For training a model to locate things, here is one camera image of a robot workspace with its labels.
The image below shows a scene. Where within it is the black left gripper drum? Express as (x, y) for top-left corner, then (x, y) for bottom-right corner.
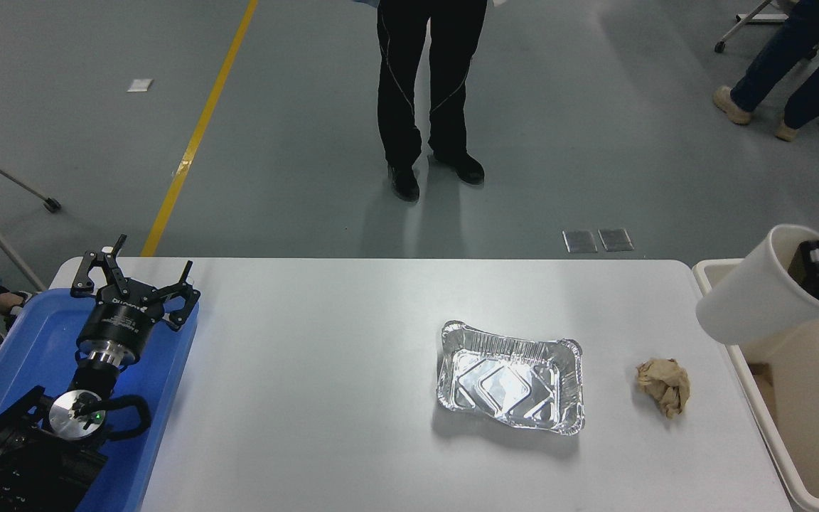
(77, 290), (166, 354)

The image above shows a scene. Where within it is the white paper cup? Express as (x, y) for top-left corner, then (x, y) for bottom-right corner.
(696, 225), (819, 346)

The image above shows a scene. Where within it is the blue plastic tray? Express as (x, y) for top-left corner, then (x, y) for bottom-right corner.
(0, 288), (200, 512)

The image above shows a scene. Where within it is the crumpled tan paper ball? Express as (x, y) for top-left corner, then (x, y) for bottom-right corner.
(636, 358), (692, 420)

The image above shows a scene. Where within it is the metal floor plate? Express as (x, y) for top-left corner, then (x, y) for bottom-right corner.
(598, 228), (635, 252)
(563, 229), (599, 253)

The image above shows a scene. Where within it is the rectangular foil tray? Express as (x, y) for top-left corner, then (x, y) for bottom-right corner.
(436, 320), (587, 437)

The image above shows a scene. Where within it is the white wheeled metal frame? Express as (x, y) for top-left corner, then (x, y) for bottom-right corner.
(714, 0), (794, 54)

